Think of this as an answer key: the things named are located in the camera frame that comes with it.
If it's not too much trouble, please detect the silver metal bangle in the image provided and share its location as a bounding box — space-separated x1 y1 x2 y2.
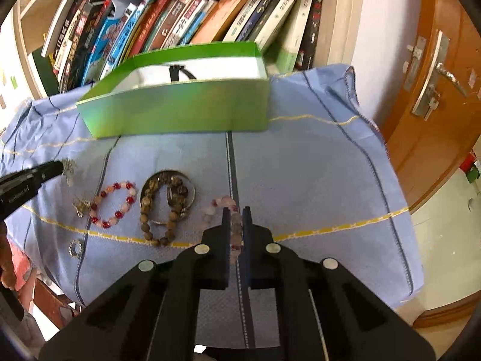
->
139 170 197 225

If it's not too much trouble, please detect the silver charm pendant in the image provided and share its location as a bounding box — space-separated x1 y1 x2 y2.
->
72 196 92 218

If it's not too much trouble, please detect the pink crystal bead bracelet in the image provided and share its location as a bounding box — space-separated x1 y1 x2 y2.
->
199 195 246 264

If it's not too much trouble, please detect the wooden bookshelf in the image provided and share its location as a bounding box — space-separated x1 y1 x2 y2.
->
11 0 363 100

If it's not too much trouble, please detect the silver door handle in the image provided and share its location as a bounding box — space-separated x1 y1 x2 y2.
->
412 30 467 122

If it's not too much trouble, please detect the green cardboard box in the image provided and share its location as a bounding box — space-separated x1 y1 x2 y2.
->
76 42 271 139

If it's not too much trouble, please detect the white green book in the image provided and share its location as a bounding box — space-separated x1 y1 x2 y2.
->
274 0 312 74

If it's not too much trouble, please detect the brown wooden bead bracelet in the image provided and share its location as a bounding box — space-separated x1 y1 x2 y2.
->
139 171 190 248

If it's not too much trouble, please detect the black red book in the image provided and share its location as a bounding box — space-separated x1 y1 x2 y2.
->
295 0 323 71

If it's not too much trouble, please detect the operator hand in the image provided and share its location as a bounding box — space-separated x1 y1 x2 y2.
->
0 221 16 290

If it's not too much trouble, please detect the blue striped cloth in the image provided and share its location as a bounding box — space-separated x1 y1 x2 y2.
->
0 63 426 348

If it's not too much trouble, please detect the red container on floor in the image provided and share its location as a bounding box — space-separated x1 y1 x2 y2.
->
459 151 477 174

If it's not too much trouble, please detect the brown wooden door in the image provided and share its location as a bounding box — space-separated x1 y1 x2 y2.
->
381 0 480 212

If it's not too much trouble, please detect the black watch strap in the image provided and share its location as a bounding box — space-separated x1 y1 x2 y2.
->
164 63 198 83

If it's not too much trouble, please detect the orange book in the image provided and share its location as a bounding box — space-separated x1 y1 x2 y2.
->
190 0 248 45

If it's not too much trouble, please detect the red pink bead bracelet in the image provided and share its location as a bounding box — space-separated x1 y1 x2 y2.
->
89 181 137 229

